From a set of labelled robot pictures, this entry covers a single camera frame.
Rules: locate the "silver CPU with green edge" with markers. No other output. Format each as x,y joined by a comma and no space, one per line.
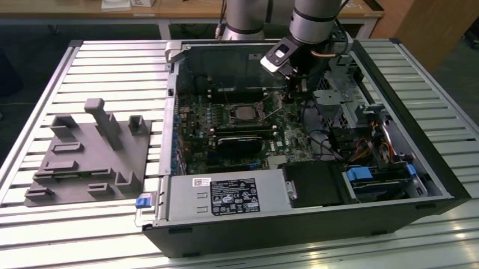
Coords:
244,112

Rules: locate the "thin metal locking lever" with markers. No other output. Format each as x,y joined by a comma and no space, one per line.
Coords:
225,99

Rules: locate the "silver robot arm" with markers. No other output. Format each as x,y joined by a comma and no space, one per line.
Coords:
310,22

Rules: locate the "black RAM slot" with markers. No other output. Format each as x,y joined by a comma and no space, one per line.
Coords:
267,136
243,88
243,91
257,133
243,99
257,128
243,95

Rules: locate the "metal drive cage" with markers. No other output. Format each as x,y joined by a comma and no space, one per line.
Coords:
328,98

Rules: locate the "green motherboard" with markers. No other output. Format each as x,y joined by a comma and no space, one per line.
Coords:
290,140

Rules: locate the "black graphics card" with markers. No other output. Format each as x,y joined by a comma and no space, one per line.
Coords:
239,147

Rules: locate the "silver chipset heatsink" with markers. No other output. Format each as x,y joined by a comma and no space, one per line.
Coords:
278,162

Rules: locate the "wooden cabinet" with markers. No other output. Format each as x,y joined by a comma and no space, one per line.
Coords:
430,28

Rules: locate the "hard disk in blue carrier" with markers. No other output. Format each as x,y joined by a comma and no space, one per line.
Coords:
359,176

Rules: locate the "black plastic shroud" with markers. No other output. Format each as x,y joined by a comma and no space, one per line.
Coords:
314,185

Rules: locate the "white box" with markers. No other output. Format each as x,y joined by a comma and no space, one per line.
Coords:
116,5
144,2

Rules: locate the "grey power supply with label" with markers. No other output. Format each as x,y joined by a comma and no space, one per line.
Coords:
187,201

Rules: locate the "black PC case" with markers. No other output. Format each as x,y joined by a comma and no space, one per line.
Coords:
261,241

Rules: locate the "blue plastic latch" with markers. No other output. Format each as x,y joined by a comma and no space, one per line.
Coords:
143,203

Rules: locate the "wooden desk with white legs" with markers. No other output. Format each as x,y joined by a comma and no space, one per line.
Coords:
75,14

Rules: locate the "grey parts rack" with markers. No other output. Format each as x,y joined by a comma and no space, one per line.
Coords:
85,157

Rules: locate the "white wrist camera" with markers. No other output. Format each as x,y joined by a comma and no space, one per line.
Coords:
279,56

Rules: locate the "CPU socket with metal frame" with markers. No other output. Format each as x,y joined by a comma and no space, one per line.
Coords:
233,121

